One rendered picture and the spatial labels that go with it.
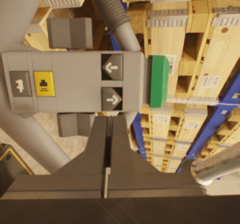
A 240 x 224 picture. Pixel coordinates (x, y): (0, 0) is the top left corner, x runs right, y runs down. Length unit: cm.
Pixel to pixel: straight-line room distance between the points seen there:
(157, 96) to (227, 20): 87
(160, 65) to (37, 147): 24
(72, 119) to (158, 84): 15
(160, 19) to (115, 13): 81
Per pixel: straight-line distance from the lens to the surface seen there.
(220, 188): 590
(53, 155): 33
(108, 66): 25
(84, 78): 26
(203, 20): 108
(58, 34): 27
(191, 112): 186
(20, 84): 28
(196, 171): 118
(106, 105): 26
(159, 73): 27
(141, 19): 108
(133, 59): 25
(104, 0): 27
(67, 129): 29
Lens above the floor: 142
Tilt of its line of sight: 14 degrees down
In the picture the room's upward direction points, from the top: 94 degrees clockwise
